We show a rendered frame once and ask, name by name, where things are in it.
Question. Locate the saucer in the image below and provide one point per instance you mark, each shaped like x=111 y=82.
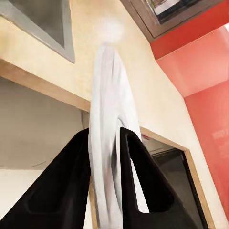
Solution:
x=112 y=107

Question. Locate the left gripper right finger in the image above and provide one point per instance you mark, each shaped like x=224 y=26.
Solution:
x=166 y=209

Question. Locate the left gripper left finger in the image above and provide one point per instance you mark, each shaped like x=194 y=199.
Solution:
x=58 y=197

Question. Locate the countertop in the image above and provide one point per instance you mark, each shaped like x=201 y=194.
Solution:
x=26 y=61
x=208 y=197

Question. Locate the cabinet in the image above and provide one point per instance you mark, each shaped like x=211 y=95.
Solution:
x=35 y=128
x=174 y=166

